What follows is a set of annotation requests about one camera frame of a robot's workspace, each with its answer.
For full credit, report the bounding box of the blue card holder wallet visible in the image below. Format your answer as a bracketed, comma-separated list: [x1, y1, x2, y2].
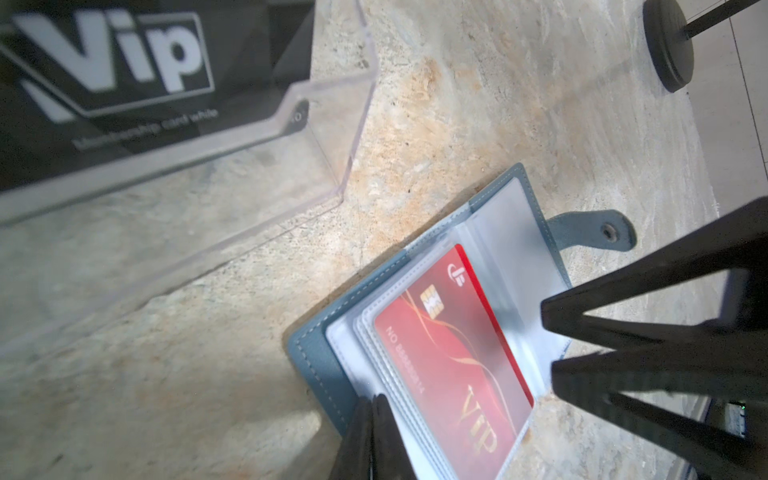
[287, 164, 637, 479]

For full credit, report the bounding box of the black VIP card in box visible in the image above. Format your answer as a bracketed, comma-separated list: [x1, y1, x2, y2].
[1, 1, 315, 191]

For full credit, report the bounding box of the red VIP card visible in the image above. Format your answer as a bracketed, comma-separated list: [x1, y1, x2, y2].
[363, 242, 534, 479]

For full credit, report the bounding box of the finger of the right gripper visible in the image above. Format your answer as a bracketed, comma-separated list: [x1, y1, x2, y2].
[551, 344, 767, 479]
[541, 197, 767, 350]

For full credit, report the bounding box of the beige microphone on stand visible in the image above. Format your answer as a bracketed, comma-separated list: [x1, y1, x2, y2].
[642, 0, 758, 93]

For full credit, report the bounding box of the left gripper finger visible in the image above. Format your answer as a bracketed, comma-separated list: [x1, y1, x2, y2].
[328, 394, 417, 480]

